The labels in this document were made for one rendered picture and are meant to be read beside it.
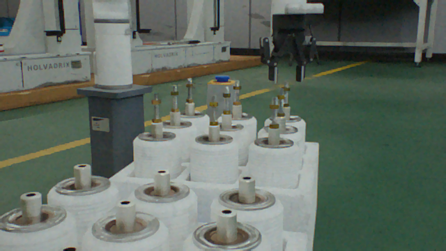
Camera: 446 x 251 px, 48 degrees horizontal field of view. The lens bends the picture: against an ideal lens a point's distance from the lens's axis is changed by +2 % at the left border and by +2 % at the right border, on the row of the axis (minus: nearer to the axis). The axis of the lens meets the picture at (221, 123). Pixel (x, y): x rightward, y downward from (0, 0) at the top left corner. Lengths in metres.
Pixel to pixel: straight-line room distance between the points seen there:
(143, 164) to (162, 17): 6.52
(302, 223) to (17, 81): 2.32
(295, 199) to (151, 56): 3.02
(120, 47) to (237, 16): 5.49
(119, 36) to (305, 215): 0.70
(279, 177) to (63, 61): 2.43
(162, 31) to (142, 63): 3.74
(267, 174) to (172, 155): 0.19
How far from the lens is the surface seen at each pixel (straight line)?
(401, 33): 6.05
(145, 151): 0.97
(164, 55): 3.95
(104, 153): 1.37
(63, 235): 0.62
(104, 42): 1.34
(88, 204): 0.70
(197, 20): 4.67
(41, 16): 3.33
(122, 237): 0.56
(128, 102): 1.33
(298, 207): 0.91
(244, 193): 0.65
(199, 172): 0.95
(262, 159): 0.92
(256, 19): 6.65
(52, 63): 3.16
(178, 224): 0.66
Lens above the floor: 0.49
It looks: 12 degrees down
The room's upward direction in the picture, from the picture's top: straight up
